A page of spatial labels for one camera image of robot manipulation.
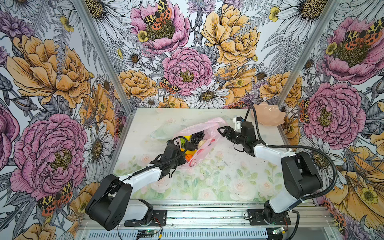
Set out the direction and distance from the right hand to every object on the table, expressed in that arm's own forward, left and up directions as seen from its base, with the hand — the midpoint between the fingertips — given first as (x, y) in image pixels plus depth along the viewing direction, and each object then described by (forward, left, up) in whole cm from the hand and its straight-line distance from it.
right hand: (220, 134), depth 91 cm
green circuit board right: (-46, -23, -14) cm, 54 cm away
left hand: (-12, +22, -8) cm, 26 cm away
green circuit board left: (-45, +39, -13) cm, 61 cm away
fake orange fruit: (-10, +20, -9) cm, 24 cm away
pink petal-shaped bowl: (+30, -44, -15) cm, 56 cm away
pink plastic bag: (+6, +4, -2) cm, 7 cm away
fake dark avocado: (-2, +18, -10) cm, 21 cm away
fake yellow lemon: (+5, +19, -8) cm, 21 cm away
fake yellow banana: (-7, +18, -8) cm, 21 cm away
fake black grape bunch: (+6, +14, -10) cm, 18 cm away
